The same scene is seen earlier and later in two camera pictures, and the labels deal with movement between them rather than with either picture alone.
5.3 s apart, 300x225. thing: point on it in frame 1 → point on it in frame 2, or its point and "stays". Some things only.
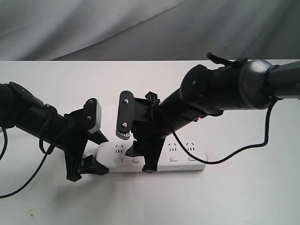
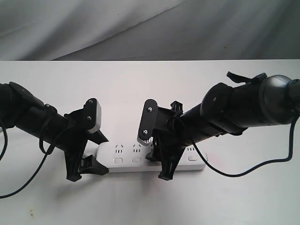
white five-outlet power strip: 112,154 stays
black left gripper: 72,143 stays
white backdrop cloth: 148,30 stays
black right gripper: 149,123 → 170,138
